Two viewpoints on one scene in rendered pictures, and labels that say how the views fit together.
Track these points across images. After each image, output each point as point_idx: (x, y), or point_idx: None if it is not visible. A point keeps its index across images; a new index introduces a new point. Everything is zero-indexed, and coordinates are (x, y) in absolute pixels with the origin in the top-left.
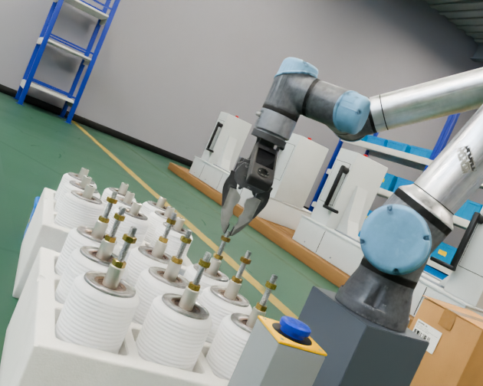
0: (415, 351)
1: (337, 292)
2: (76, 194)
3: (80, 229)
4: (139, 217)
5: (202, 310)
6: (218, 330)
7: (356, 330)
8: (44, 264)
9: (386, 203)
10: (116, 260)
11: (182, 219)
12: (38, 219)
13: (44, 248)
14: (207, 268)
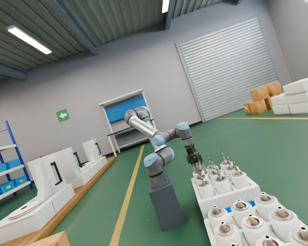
0: None
1: (167, 181)
2: (269, 195)
3: (242, 172)
4: (236, 202)
5: (208, 167)
6: (204, 173)
7: (170, 178)
8: (250, 179)
9: (167, 149)
10: (225, 158)
11: (214, 205)
12: None
13: (257, 185)
14: (205, 182)
